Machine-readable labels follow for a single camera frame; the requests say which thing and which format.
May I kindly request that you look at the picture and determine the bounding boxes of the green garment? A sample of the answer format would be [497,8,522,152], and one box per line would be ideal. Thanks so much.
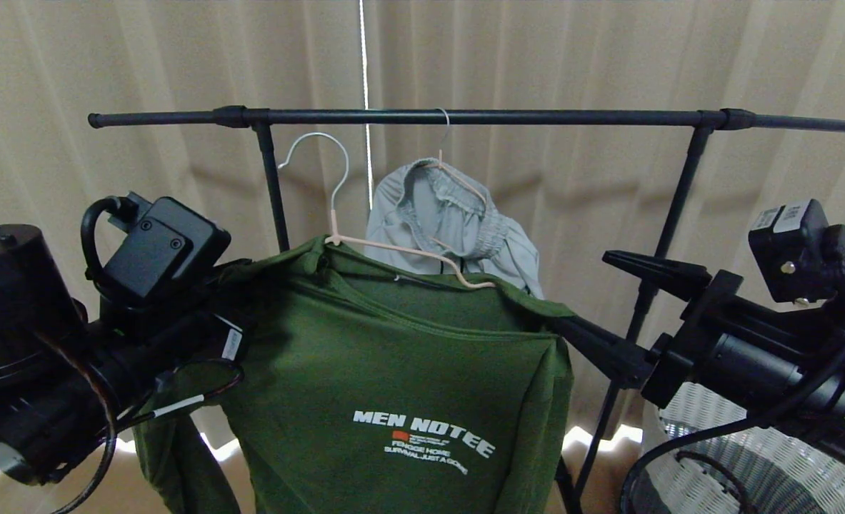
[133,236,578,514]

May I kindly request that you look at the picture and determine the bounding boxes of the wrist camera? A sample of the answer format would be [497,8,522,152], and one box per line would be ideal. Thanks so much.
[99,196,233,309]
[747,198,845,308]

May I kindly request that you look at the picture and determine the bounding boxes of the black clothes rack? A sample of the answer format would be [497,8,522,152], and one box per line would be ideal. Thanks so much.
[86,106,845,514]

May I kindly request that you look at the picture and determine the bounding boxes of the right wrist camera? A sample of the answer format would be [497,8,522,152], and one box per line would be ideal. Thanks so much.
[747,198,845,308]

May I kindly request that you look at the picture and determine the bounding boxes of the white laundry basket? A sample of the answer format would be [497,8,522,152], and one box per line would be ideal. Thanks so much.
[619,382,845,514]

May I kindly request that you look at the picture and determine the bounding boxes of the pink clothes hanger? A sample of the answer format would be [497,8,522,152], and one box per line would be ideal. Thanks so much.
[422,107,489,258]
[277,131,498,291]

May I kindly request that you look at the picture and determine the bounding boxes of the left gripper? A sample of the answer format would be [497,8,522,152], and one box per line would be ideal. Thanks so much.
[0,284,249,484]

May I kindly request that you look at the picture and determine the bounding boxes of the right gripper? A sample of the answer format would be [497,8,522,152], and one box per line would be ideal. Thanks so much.
[547,250,845,423]

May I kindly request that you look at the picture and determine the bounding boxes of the black cable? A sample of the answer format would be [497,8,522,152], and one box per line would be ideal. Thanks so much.
[79,196,141,286]
[619,336,845,514]

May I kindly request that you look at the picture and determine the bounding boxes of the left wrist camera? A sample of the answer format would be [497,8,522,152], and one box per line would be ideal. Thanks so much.
[99,196,233,309]

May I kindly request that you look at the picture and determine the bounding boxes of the pale grey shorts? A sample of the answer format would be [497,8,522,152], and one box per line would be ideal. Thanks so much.
[364,158,544,301]

